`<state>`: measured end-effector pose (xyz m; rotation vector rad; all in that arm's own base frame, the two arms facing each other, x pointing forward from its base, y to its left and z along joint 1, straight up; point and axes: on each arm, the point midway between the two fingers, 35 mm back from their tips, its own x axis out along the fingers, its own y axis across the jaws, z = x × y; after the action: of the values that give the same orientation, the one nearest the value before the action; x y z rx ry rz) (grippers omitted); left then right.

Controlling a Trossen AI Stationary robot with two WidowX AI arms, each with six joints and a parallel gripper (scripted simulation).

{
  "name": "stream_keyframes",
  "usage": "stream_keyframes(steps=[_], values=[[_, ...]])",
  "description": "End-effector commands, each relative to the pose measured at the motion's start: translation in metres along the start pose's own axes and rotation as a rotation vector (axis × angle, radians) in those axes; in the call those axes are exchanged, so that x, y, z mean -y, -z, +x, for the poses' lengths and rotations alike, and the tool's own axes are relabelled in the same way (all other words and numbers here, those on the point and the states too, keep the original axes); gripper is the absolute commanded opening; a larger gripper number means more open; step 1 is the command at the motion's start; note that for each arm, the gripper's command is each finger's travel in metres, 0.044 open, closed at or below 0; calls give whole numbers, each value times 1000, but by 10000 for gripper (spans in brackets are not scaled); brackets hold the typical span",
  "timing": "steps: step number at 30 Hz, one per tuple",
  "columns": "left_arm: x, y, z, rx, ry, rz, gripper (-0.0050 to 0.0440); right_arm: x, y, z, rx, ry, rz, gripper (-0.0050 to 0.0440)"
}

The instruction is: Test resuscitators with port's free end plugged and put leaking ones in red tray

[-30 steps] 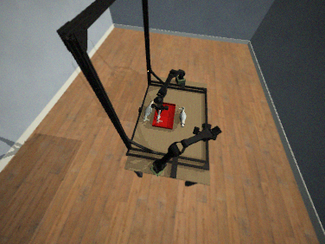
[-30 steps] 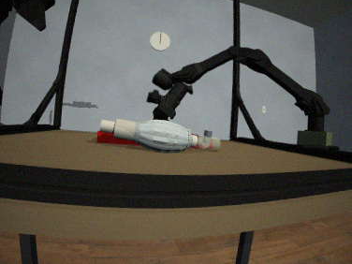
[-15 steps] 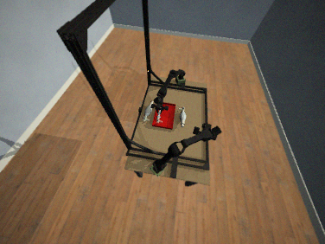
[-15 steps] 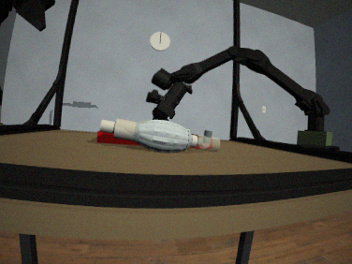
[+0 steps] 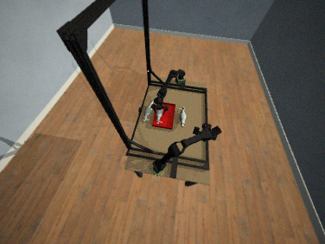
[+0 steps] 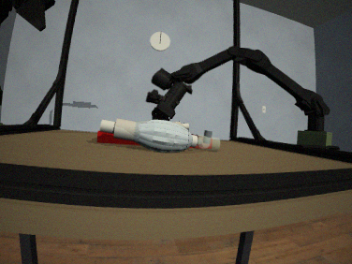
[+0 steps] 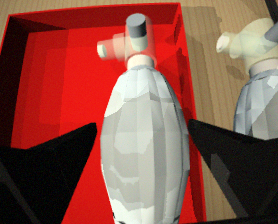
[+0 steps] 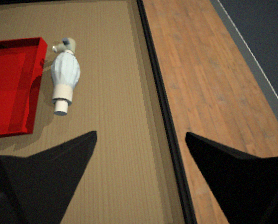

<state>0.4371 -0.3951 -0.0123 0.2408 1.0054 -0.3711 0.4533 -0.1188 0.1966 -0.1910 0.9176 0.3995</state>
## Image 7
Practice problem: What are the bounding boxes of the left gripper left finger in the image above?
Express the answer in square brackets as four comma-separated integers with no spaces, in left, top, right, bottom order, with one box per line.
[0,122,97,224]

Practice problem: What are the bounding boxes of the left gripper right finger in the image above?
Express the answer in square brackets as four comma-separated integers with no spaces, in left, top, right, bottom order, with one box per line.
[187,119,278,218]

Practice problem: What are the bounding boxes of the red tray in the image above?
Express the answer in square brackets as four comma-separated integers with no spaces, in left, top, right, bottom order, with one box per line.
[0,3,207,224]

